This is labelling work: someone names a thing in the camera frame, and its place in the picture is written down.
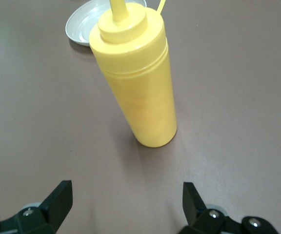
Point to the yellow squeeze bottle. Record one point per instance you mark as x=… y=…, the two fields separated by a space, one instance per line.
x=140 y=85

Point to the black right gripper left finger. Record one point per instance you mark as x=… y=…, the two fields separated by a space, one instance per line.
x=50 y=214

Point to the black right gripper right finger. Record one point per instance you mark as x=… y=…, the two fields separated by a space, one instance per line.
x=199 y=219

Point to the white round plate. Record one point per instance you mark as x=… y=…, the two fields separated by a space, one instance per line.
x=82 y=24

